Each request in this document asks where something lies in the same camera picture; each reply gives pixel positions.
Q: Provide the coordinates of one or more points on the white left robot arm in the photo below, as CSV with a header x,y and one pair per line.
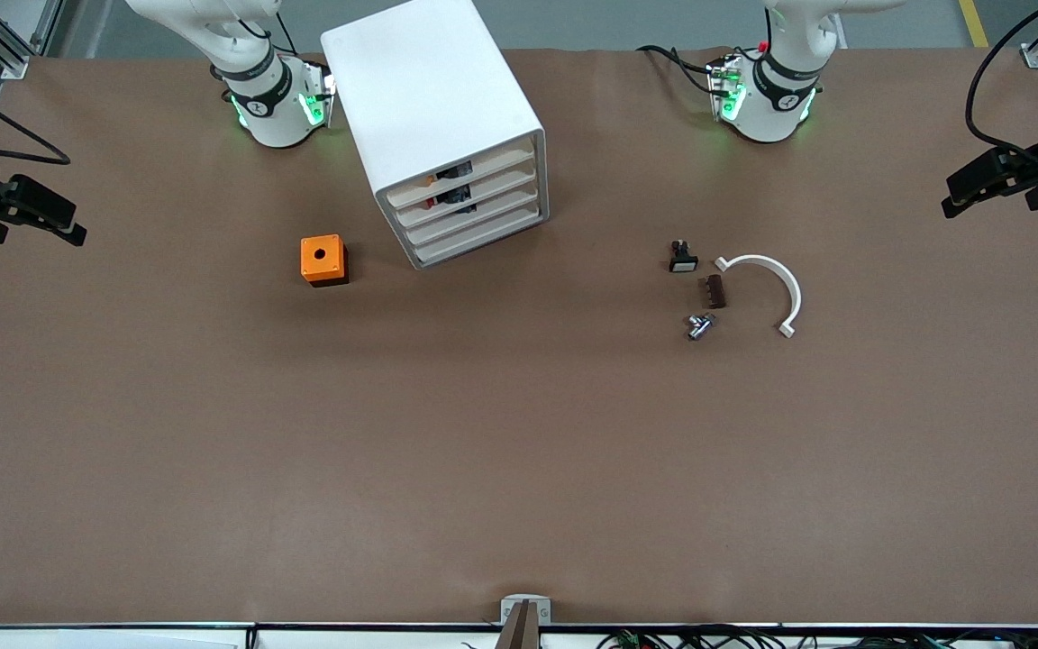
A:
x,y
767,113

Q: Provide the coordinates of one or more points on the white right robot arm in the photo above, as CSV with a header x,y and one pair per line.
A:
x,y
271,113

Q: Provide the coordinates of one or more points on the orange button box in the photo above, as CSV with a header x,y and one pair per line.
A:
x,y
321,257

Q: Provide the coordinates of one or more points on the brown terminal block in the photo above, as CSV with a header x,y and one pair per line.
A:
x,y
713,292

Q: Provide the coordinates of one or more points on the red black electrical component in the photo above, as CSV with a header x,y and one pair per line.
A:
x,y
454,171
454,194

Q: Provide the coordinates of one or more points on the white curved bracket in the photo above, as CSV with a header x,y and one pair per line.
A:
x,y
785,279

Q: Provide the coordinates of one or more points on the black switch white face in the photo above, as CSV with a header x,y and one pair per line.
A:
x,y
683,260

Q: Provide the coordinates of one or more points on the silver key switch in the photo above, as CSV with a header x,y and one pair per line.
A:
x,y
699,325

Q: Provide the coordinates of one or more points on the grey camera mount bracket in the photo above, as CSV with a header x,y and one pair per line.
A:
x,y
525,613

